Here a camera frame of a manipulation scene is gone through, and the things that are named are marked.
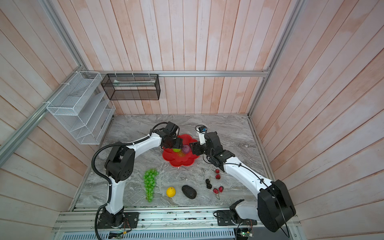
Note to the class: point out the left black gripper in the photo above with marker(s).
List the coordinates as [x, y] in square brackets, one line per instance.
[178, 144]

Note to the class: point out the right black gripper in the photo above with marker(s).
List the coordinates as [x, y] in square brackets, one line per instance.
[196, 148]

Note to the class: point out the purple fig fruit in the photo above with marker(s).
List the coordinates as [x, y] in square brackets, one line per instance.
[186, 149]

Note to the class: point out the red cherry pair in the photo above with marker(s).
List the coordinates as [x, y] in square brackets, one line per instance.
[217, 176]
[218, 191]

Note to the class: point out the dark blackberry pair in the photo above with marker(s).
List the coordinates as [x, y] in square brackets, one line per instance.
[208, 184]

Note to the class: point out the green grape bunch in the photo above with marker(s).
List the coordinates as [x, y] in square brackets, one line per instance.
[150, 183]

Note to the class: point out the dark avocado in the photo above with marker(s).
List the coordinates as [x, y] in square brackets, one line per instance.
[189, 192]

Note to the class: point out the yellow lemon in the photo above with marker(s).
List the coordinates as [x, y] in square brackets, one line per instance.
[171, 192]

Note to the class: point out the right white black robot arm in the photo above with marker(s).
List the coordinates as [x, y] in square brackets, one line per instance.
[273, 206]

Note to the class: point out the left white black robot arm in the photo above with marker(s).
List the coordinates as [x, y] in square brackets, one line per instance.
[120, 165]

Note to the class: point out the red flower-shaped fruit bowl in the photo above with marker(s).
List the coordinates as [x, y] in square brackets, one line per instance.
[178, 159]

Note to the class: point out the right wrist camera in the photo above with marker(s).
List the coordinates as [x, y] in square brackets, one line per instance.
[201, 130]

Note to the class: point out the black wire mesh basket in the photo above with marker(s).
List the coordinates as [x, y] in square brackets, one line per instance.
[128, 87]

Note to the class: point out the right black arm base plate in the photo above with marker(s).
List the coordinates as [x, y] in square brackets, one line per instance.
[231, 218]

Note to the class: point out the horizontal aluminium wall rail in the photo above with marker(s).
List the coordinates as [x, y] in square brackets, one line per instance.
[241, 73]

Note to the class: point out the white wire mesh shelf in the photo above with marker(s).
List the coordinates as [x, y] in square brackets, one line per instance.
[82, 109]

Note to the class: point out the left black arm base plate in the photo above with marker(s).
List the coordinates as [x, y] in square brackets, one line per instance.
[120, 220]

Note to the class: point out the aluminium front rail frame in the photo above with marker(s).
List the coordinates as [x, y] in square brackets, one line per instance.
[82, 219]

